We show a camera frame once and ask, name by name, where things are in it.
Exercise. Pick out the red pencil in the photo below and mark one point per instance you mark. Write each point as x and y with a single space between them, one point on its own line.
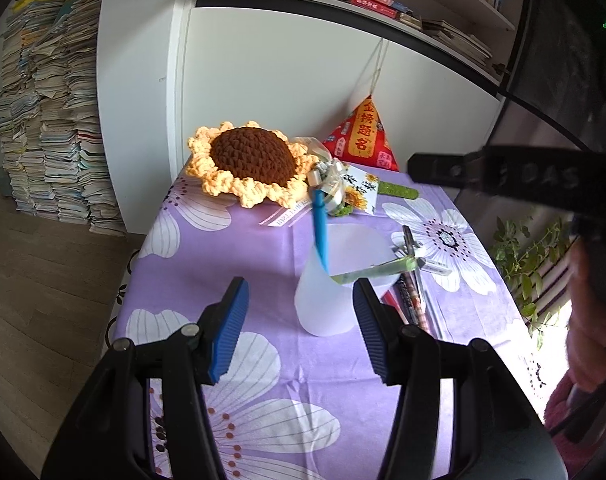
394 307

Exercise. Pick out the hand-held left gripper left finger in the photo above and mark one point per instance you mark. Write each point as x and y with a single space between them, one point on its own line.
228 330

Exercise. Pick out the crochet sunflower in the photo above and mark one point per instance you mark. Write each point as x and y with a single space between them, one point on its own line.
248 155

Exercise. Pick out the blue pen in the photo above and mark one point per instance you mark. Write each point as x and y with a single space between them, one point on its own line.
321 230

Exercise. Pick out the tall pile of papers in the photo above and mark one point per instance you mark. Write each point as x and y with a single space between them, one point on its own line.
53 125

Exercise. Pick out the white cabinet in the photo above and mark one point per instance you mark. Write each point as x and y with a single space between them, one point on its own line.
263 70

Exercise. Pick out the purple floral tablecloth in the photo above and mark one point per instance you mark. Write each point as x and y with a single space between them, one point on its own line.
193 270

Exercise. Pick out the silver ribbon bow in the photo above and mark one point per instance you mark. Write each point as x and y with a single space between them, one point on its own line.
328 180

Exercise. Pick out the stack of thin booklets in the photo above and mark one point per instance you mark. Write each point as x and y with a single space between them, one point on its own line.
458 40

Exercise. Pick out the red pyramid ornament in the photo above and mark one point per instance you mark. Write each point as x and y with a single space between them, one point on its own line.
363 135

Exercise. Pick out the translucent white cup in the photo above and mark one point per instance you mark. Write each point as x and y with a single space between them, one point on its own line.
323 305

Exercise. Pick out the red books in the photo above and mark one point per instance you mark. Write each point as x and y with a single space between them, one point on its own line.
375 1

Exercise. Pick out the pile of pens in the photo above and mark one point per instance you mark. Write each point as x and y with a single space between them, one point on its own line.
414 305

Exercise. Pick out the dark glass door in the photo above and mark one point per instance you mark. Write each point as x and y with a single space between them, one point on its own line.
568 60

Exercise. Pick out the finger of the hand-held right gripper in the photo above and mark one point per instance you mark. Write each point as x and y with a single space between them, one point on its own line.
448 170

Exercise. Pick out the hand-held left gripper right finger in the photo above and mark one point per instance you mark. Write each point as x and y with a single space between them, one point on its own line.
370 330

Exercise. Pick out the clear grey pen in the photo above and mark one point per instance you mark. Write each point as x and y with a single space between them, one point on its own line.
433 310

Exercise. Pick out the person's right hand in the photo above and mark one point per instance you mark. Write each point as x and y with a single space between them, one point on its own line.
588 330

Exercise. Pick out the white label strip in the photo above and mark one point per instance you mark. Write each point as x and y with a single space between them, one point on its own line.
290 214

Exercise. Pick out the sunflower print card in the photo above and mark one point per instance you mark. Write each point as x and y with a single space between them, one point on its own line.
363 187

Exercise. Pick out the green leafy plant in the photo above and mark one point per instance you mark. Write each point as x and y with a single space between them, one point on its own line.
523 265

